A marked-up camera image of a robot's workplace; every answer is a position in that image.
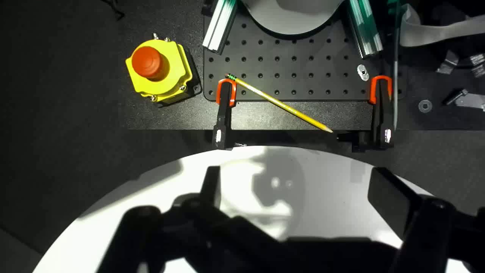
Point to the yellow pencil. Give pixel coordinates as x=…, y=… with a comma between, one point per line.
x=277, y=102

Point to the small metal washer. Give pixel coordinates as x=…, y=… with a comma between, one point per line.
x=424, y=107

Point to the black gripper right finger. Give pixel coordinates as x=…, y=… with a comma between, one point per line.
x=399, y=203

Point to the yellow emergency stop button box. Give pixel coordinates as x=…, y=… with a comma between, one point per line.
x=167, y=77

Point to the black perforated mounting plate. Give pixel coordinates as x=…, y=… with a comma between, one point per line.
x=303, y=71

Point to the aluminium extrusion rail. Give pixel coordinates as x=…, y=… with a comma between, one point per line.
x=364, y=31
x=218, y=28

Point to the orange black clamp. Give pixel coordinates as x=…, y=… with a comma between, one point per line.
x=384, y=116
x=221, y=122

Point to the small metal bracket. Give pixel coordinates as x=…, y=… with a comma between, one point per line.
x=467, y=99
x=447, y=61

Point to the small white tag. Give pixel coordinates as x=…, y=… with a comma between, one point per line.
x=362, y=72

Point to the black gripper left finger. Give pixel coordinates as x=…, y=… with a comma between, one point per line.
x=212, y=187

